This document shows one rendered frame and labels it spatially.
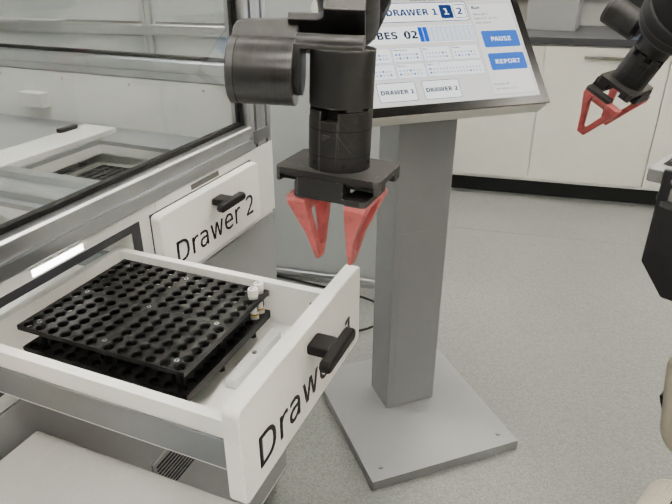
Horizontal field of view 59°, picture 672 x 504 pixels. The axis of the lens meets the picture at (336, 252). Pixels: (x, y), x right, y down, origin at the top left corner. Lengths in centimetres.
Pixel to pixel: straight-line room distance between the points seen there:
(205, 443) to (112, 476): 17
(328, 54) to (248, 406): 30
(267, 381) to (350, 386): 141
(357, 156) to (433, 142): 99
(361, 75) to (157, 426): 37
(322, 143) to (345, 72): 6
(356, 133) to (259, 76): 9
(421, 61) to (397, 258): 51
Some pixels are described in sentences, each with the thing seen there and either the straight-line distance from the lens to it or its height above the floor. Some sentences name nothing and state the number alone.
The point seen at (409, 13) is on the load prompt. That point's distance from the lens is 148.
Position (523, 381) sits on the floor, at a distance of 212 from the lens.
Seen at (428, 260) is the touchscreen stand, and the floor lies 53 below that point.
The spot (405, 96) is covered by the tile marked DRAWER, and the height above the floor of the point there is 100.
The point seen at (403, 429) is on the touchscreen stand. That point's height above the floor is 4.
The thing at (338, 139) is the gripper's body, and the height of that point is 112.
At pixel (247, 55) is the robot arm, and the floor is 119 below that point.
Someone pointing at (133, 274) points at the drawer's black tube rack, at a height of 90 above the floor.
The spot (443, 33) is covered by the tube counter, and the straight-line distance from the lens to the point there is 148.
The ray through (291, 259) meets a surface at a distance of 261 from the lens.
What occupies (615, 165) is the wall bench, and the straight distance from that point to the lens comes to 368.
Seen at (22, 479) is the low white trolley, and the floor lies 76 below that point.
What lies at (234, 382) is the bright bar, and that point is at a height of 85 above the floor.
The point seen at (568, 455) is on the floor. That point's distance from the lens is 190.
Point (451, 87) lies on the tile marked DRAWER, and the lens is 141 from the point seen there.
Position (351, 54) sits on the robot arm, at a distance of 51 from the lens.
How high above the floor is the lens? 126
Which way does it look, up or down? 26 degrees down
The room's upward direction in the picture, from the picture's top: straight up
